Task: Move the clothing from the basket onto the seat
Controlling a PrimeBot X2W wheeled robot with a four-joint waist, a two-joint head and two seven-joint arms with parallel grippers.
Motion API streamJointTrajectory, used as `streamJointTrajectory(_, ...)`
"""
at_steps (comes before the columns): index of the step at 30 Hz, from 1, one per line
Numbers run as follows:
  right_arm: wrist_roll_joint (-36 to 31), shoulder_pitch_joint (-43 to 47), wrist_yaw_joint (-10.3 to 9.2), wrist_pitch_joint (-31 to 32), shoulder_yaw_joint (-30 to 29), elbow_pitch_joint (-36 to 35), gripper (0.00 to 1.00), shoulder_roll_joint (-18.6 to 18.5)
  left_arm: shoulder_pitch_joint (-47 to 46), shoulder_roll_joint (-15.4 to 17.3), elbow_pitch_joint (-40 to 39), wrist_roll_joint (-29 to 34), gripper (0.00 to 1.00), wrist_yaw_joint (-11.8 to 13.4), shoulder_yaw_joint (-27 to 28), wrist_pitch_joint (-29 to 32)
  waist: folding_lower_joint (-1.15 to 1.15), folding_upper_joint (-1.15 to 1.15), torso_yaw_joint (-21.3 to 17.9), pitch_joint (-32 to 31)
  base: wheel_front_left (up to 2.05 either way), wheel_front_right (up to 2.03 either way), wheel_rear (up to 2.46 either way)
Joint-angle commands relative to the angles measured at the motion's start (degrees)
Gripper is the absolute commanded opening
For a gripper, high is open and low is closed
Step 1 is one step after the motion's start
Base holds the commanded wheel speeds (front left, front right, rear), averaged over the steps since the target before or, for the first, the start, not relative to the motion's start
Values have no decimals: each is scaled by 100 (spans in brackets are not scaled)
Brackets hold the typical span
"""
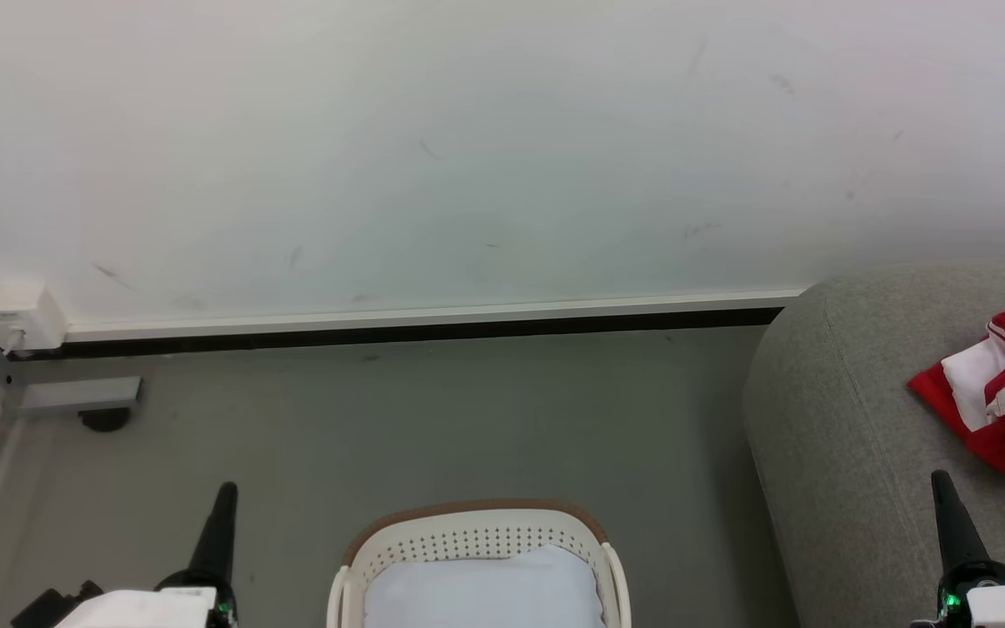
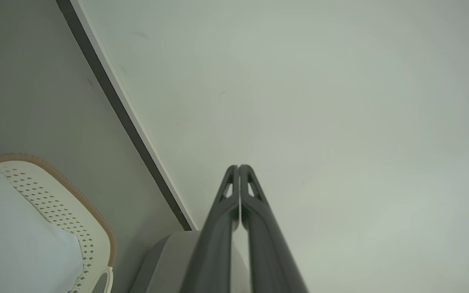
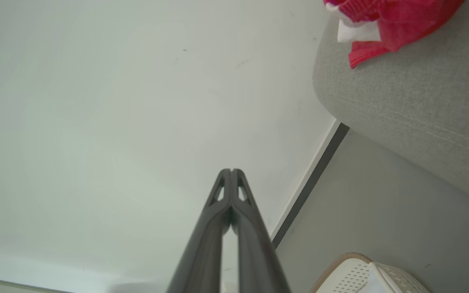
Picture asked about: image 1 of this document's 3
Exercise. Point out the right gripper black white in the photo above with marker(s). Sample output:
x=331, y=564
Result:
x=982, y=593

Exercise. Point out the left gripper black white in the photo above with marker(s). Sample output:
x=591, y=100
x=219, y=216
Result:
x=180, y=606

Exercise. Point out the white perforated laundry basket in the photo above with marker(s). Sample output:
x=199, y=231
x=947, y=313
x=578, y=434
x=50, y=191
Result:
x=476, y=523

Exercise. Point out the grey fabric sofa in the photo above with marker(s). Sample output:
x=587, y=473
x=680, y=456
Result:
x=851, y=453

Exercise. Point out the pale white folded garment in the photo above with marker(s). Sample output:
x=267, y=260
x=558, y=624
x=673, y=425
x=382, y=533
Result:
x=485, y=589

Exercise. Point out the white and black skirting board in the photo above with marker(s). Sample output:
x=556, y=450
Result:
x=424, y=324

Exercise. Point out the black round frame foot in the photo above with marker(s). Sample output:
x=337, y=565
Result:
x=105, y=420

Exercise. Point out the black left wrist mount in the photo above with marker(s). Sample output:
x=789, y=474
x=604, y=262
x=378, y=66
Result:
x=49, y=606

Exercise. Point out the grey metal partition frame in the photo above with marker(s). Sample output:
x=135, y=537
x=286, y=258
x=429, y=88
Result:
x=75, y=394

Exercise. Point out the white wall socket box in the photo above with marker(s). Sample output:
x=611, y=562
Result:
x=23, y=316

